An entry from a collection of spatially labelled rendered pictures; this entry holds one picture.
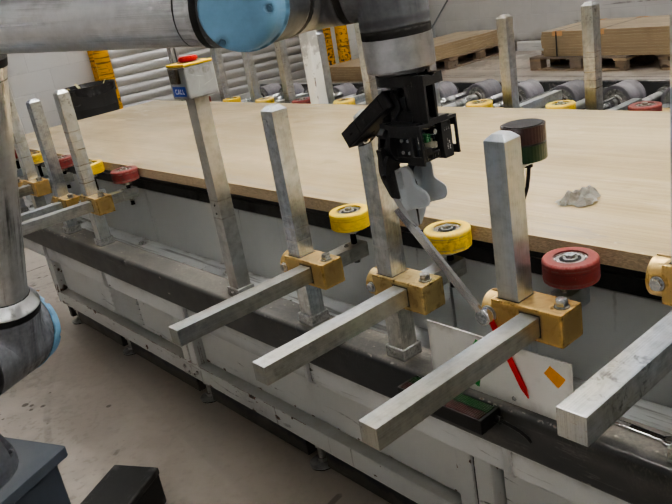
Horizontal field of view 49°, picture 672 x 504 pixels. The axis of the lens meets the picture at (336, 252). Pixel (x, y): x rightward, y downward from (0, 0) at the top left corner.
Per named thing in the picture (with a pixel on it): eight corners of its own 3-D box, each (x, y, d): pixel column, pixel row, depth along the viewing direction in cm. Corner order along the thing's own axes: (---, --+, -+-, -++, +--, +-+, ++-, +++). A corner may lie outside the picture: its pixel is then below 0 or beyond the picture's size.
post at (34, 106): (74, 247, 239) (28, 100, 223) (70, 245, 242) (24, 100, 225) (84, 243, 241) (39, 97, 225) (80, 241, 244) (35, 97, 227)
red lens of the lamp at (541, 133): (529, 147, 96) (528, 130, 95) (492, 144, 100) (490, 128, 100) (555, 135, 99) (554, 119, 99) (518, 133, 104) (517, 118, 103)
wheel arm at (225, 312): (183, 351, 122) (176, 328, 120) (173, 346, 124) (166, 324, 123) (370, 258, 147) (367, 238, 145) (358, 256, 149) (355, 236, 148)
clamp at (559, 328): (563, 350, 98) (561, 316, 97) (482, 326, 108) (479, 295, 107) (586, 332, 102) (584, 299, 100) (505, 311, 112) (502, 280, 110)
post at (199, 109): (239, 299, 164) (192, 98, 148) (227, 295, 168) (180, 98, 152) (256, 291, 166) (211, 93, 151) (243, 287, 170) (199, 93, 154)
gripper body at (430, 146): (424, 172, 93) (410, 77, 89) (377, 168, 100) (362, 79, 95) (462, 156, 97) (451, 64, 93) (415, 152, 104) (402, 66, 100)
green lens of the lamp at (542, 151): (530, 165, 97) (529, 149, 96) (494, 162, 101) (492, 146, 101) (556, 153, 100) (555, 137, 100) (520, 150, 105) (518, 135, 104)
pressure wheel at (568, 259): (583, 343, 104) (579, 268, 100) (535, 329, 109) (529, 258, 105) (613, 320, 108) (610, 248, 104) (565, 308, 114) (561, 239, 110)
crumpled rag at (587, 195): (581, 210, 123) (581, 197, 122) (549, 204, 129) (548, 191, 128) (615, 195, 127) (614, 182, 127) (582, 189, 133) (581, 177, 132)
